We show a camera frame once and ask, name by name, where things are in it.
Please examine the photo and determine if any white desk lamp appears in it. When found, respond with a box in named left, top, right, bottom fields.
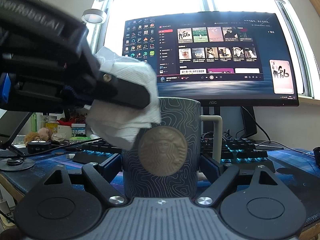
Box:
left=81, top=8, right=107, bottom=24

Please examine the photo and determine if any brown plush toy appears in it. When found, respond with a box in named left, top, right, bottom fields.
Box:
left=24, top=127, right=53, bottom=146

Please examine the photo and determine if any black backlit mechanical keyboard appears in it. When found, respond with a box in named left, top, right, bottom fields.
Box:
left=72, top=136, right=275, bottom=172

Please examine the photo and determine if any blue patterned Starbucks mug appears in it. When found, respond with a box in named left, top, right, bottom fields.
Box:
left=122, top=97, right=222, bottom=198

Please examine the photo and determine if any white paper towel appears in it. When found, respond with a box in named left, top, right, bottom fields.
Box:
left=86, top=47, right=161, bottom=150

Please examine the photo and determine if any phone charging cable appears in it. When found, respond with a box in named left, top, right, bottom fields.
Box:
left=0, top=137, right=103, bottom=159

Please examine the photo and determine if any black smartphone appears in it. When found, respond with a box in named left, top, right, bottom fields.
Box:
left=0, top=111, right=32, bottom=143

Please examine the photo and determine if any black computer monitor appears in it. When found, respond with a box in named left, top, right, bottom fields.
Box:
left=121, top=11, right=300, bottom=140

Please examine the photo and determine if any black round phone stand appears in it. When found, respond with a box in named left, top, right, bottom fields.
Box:
left=0, top=133, right=36, bottom=172

